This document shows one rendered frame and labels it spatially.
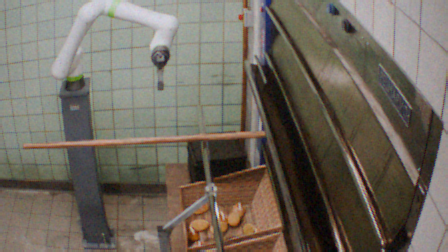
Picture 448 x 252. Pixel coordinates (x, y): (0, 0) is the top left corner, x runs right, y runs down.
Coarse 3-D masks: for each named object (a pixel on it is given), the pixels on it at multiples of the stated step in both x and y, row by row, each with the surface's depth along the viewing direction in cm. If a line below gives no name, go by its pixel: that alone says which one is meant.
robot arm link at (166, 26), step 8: (120, 8) 278; (128, 8) 279; (136, 8) 279; (120, 16) 280; (128, 16) 279; (136, 16) 279; (144, 16) 278; (152, 16) 278; (160, 16) 278; (168, 16) 278; (144, 24) 280; (152, 24) 278; (160, 24) 277; (168, 24) 276; (176, 24) 278; (160, 32) 279; (168, 32) 278; (176, 32) 282
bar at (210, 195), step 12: (204, 132) 276; (204, 144) 267; (204, 156) 258; (204, 168) 252; (216, 192) 237; (204, 204) 240; (216, 204) 228; (180, 216) 242; (216, 216) 220; (168, 228) 245; (216, 228) 213; (216, 240) 207
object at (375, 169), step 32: (288, 0) 247; (288, 32) 237; (320, 64) 195; (320, 96) 185; (352, 96) 165; (352, 128) 159; (352, 160) 152; (384, 160) 135; (384, 192) 130; (384, 224) 124
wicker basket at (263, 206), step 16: (224, 176) 313; (240, 176) 314; (256, 176) 315; (240, 192) 319; (256, 192) 320; (272, 192) 294; (224, 208) 321; (256, 208) 314; (272, 208) 288; (240, 224) 308; (256, 224) 307; (272, 224) 282; (208, 240) 294; (224, 240) 266; (240, 240) 267
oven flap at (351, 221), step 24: (288, 48) 259; (288, 72) 252; (288, 96) 244; (312, 96) 219; (312, 120) 213; (312, 144) 207; (336, 144) 187; (312, 168) 196; (336, 168) 182; (336, 192) 176; (336, 216) 171; (360, 216) 155; (336, 240) 160; (360, 240) 149
